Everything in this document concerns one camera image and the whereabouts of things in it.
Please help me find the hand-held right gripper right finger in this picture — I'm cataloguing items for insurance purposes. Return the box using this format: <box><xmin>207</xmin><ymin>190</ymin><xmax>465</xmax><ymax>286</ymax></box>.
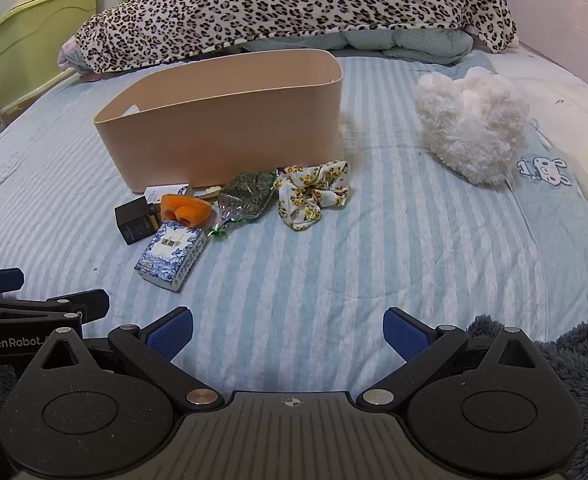
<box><xmin>356</xmin><ymin>306</ymin><xmax>555</xmax><ymax>407</ymax></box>

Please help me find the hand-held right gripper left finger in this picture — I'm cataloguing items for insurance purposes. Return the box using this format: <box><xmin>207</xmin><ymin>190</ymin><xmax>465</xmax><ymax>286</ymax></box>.
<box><xmin>26</xmin><ymin>306</ymin><xmax>225</xmax><ymax>409</ymax></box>

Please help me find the blue white tissue pack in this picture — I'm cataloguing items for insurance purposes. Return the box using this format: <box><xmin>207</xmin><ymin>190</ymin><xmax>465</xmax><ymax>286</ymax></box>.
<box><xmin>133</xmin><ymin>219</ymin><xmax>208</xmax><ymax>293</ymax></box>

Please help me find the small black box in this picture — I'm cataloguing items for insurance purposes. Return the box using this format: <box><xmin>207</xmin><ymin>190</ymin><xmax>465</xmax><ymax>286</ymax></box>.
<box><xmin>114</xmin><ymin>196</ymin><xmax>163</xmax><ymax>246</ymax></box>

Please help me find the blue striped bed sheet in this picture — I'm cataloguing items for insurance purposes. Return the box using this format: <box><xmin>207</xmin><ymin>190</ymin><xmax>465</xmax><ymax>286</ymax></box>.
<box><xmin>0</xmin><ymin>47</ymin><xmax>588</xmax><ymax>398</ymax></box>

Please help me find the orange rubber piece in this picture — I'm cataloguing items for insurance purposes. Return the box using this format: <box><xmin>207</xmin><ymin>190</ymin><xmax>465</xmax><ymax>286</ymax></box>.
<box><xmin>159</xmin><ymin>193</ymin><xmax>213</xmax><ymax>229</ymax></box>

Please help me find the small white box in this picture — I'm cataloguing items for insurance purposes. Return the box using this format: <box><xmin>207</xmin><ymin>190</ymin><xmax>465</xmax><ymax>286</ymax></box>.
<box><xmin>143</xmin><ymin>183</ymin><xmax>195</xmax><ymax>206</ymax></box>

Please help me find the clear bag of dried herbs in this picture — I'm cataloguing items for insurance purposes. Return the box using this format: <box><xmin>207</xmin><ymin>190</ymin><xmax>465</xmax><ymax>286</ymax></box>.
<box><xmin>208</xmin><ymin>170</ymin><xmax>277</xmax><ymax>239</ymax></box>

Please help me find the yellow floral scrunchie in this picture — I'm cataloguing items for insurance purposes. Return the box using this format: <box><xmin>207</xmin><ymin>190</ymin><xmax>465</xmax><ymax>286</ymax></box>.
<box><xmin>273</xmin><ymin>160</ymin><xmax>350</xmax><ymax>232</ymax></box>

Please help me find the grey fluffy cloth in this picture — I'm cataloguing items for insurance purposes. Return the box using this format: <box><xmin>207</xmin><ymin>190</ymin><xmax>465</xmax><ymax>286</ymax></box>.
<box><xmin>466</xmin><ymin>314</ymin><xmax>588</xmax><ymax>480</ymax></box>

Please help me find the beige plastic storage bin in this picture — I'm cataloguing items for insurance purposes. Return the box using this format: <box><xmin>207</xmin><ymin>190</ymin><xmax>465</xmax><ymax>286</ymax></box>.
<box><xmin>92</xmin><ymin>48</ymin><xmax>345</xmax><ymax>195</ymax></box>

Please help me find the white fluffy heart pillow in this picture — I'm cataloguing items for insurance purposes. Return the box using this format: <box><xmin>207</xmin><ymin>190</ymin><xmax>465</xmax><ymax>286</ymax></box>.
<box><xmin>413</xmin><ymin>67</ymin><xmax>531</xmax><ymax>190</ymax></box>

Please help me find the pink cloth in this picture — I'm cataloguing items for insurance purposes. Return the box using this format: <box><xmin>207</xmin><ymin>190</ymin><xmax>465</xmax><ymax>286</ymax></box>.
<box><xmin>58</xmin><ymin>39</ymin><xmax>101</xmax><ymax>84</ymax></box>

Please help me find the green plastic storage box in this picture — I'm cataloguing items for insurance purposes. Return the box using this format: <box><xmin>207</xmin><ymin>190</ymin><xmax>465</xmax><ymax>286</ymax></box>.
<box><xmin>0</xmin><ymin>0</ymin><xmax>100</xmax><ymax>113</ymax></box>

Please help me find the white quilted bedcover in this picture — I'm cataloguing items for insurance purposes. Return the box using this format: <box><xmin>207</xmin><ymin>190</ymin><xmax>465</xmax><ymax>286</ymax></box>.
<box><xmin>486</xmin><ymin>40</ymin><xmax>588</xmax><ymax>266</ymax></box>

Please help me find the teal checked quilt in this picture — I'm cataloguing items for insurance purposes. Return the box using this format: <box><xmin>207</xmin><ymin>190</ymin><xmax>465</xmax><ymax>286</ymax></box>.
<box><xmin>238</xmin><ymin>27</ymin><xmax>474</xmax><ymax>66</ymax></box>

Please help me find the leopard print blanket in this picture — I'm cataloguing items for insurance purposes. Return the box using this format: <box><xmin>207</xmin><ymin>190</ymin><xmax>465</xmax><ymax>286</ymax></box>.
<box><xmin>60</xmin><ymin>0</ymin><xmax>519</xmax><ymax>74</ymax></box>

